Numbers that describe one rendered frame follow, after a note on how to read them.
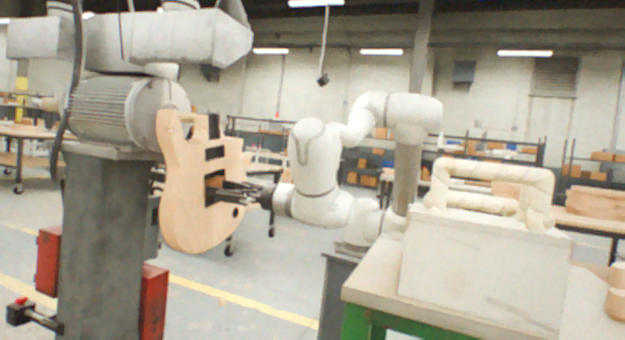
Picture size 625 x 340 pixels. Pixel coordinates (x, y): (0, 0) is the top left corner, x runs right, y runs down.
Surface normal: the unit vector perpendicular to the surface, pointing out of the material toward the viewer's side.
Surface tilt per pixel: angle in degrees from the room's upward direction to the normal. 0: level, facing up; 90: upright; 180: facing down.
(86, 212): 90
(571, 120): 90
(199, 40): 90
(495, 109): 90
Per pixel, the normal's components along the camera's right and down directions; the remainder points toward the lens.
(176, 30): -0.36, 0.01
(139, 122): 0.64, 0.27
